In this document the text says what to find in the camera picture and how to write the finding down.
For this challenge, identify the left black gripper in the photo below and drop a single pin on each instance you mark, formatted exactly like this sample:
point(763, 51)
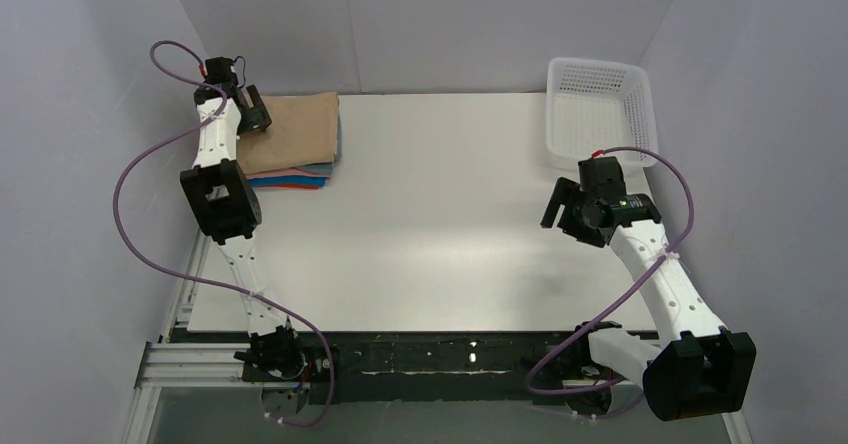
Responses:
point(252, 116)

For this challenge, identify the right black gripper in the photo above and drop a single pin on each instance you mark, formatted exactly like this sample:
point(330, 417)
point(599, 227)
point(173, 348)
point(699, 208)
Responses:
point(559, 206)

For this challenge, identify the beige t shirt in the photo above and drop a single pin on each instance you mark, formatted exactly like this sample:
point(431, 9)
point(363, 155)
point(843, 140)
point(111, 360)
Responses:
point(303, 132)

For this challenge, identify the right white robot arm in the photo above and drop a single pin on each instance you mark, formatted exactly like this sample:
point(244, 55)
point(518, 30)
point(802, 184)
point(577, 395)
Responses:
point(699, 367)

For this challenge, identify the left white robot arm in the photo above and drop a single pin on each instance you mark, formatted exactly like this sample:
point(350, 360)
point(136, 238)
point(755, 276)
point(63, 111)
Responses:
point(227, 210)

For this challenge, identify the folded pink t shirt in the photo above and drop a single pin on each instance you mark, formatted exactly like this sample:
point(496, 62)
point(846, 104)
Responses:
point(293, 172)

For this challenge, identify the folded blue t shirt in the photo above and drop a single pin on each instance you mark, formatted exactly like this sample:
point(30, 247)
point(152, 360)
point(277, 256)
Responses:
point(300, 180)

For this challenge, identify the folded grey-blue t shirt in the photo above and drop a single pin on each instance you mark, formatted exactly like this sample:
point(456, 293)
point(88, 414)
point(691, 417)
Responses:
point(334, 156)

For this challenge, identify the folded orange t shirt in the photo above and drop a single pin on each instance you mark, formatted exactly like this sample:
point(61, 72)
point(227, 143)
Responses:
point(287, 186)

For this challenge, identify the white plastic basket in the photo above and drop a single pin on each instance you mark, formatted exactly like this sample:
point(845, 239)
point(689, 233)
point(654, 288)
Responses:
point(594, 104)

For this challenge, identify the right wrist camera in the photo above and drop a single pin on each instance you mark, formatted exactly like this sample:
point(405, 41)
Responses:
point(600, 174)

